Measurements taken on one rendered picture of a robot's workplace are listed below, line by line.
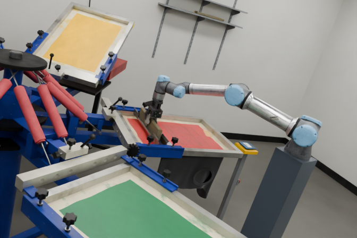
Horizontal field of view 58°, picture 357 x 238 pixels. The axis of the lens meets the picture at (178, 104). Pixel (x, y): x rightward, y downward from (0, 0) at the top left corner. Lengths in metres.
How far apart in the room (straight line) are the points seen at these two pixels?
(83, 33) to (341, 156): 4.16
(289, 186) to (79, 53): 1.77
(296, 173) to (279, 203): 0.22
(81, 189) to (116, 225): 0.25
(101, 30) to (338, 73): 3.94
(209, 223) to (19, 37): 3.00
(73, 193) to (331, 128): 4.67
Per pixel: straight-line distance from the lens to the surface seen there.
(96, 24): 2.91
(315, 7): 5.56
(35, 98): 2.19
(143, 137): 2.08
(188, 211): 1.53
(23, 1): 3.83
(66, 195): 1.44
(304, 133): 1.76
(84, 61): 2.57
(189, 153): 2.02
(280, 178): 1.97
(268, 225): 2.09
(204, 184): 2.33
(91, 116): 2.00
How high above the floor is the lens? 1.81
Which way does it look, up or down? 17 degrees down
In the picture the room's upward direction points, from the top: 17 degrees clockwise
